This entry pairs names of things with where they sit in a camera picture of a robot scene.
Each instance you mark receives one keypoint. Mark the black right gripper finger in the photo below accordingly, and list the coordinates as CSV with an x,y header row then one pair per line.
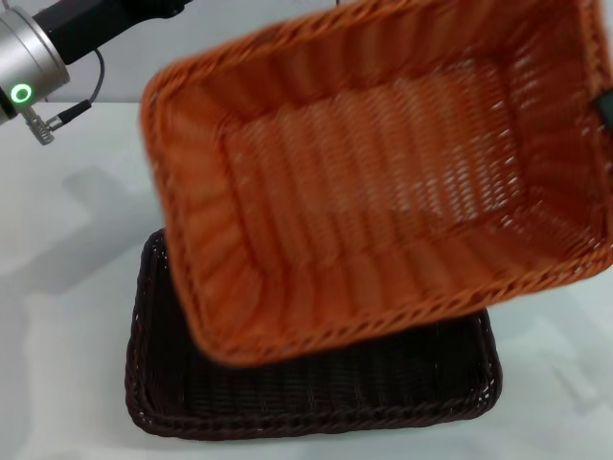
x,y
607,112

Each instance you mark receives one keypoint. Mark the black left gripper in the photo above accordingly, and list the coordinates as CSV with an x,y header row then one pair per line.
x,y
96,21

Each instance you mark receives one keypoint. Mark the orange wicker basket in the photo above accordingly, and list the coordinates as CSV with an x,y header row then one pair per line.
x,y
364,182

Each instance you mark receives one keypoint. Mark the dark brown wicker basket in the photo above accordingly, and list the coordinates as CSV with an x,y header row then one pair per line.
x,y
335,388

